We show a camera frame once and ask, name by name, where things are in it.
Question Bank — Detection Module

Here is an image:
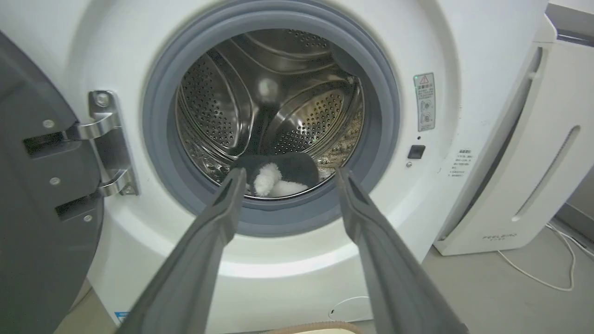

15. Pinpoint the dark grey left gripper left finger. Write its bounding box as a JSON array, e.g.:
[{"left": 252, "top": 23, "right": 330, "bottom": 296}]
[{"left": 116, "top": 167, "right": 247, "bottom": 334}]

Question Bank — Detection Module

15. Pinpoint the grey rubber door gasket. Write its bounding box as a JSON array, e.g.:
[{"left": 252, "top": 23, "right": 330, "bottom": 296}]
[{"left": 142, "top": 0, "right": 400, "bottom": 238}]

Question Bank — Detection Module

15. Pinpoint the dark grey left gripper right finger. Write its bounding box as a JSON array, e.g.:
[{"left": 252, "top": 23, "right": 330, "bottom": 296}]
[{"left": 335, "top": 167, "right": 469, "bottom": 334}]

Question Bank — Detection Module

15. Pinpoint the black and white plush toy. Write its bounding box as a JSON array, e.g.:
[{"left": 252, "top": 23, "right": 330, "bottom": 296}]
[{"left": 231, "top": 152, "right": 321, "bottom": 198}]

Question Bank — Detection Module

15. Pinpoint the white power cable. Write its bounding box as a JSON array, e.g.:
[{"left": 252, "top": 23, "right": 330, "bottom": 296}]
[{"left": 497, "top": 223, "right": 594, "bottom": 292}]

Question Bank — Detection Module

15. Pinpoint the beige laundry basket rim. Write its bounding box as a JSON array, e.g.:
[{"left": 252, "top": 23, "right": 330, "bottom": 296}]
[{"left": 265, "top": 321, "right": 367, "bottom": 334}]

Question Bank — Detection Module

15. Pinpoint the white air purifier appliance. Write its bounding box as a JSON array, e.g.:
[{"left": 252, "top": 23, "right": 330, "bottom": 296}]
[{"left": 433, "top": 0, "right": 594, "bottom": 257}]

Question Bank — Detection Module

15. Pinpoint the white front-load washing machine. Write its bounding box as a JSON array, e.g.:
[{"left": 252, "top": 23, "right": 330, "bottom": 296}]
[{"left": 0, "top": 0, "right": 549, "bottom": 334}]

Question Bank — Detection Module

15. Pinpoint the warning label sticker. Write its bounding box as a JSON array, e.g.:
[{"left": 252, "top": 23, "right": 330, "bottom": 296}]
[{"left": 413, "top": 72, "right": 436, "bottom": 132}]

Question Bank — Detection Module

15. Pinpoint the chrome door hinge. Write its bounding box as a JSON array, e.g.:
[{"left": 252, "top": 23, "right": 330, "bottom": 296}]
[{"left": 66, "top": 90, "right": 140, "bottom": 197}]

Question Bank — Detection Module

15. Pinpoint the small printed text sticker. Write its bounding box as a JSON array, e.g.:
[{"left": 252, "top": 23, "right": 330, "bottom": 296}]
[{"left": 448, "top": 148, "right": 473, "bottom": 178}]

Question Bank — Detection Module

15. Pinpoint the dark grey washing machine door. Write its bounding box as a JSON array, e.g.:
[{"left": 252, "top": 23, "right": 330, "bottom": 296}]
[{"left": 0, "top": 31, "right": 104, "bottom": 334}]

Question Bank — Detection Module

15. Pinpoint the stainless steel perforated drum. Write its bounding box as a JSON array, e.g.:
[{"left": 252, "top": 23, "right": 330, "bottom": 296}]
[{"left": 175, "top": 29, "right": 365, "bottom": 200}]

